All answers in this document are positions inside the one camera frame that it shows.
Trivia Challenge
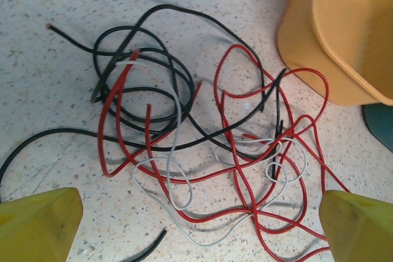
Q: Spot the teal plastic bin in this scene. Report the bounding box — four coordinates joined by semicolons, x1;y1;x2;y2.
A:
361;104;393;154

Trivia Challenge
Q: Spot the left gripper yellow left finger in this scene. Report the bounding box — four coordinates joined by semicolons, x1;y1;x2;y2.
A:
0;187;84;262

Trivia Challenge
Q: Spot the white cable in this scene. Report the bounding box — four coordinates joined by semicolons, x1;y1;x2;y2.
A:
131;137;308;247
214;137;285;166
116;61;194;211

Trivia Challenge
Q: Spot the thick black cable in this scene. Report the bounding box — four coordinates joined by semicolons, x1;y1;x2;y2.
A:
122;228;168;262
0;68;288;189
90;4;267;112

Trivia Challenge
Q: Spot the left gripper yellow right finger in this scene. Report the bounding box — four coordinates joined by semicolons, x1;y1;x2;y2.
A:
318;190;393;262

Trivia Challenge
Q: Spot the orange plastic bin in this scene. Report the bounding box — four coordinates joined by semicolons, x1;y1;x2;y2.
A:
278;0;393;106

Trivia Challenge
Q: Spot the thick red cable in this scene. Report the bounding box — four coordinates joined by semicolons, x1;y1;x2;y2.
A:
221;89;332;261
98;49;203;177

